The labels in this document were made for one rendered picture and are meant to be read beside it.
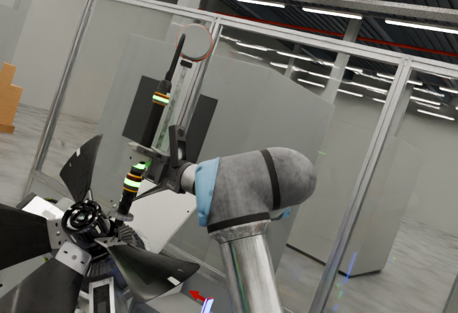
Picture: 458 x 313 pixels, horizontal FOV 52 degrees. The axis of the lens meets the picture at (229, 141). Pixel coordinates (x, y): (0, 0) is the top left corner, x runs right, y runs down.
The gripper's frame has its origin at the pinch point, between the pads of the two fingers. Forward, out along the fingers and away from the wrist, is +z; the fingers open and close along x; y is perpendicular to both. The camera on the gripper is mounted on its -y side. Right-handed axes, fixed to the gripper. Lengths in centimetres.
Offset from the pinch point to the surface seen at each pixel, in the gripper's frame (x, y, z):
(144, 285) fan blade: -8.1, 29.8, -23.9
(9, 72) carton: 418, 53, 697
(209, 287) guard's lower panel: 70, 54, -2
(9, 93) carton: 430, 90, 698
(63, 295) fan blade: -11.4, 43.3, -2.6
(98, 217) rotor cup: -4.2, 22.7, 1.2
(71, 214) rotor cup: -6.0, 25.4, 9.3
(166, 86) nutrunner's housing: -1.1, -18.2, -3.9
